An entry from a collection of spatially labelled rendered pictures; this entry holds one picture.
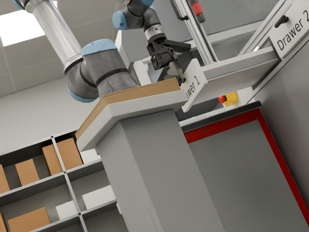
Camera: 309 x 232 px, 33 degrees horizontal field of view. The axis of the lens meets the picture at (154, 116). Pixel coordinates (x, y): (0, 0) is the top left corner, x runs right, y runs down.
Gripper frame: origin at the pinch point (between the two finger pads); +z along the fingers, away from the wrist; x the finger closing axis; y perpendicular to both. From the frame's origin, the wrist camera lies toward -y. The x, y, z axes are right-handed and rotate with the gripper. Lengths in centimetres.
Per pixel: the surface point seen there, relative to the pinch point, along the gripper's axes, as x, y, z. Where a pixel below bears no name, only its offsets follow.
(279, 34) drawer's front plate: 23.6, -33.4, 1.8
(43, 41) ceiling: -311, -9, -190
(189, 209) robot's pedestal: 35, 29, 50
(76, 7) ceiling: -258, -41, -190
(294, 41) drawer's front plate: 29.8, -33.3, 8.2
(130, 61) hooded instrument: -80, -11, -47
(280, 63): 13.2, -35.1, 9.3
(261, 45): 6.8, -35.1, -2.2
